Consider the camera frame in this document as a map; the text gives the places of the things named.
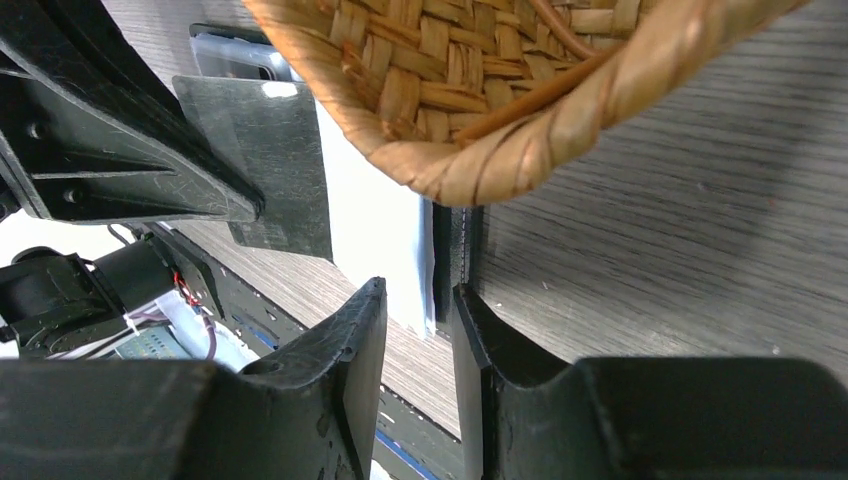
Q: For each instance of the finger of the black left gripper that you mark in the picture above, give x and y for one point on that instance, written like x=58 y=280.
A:
x=90 y=135

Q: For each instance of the woven wicker tray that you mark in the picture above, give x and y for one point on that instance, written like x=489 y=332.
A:
x=474 y=102

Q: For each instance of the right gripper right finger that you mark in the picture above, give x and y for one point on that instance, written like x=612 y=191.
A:
x=527 y=414

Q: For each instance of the perforated metal box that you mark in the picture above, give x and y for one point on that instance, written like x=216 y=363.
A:
x=153 y=344

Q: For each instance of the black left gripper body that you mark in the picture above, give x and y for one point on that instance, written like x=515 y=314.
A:
x=51 y=302

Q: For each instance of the black leather card holder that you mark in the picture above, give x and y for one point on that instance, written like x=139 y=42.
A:
x=378 y=227

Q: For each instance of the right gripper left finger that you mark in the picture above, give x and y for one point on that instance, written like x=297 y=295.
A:
x=103 y=419

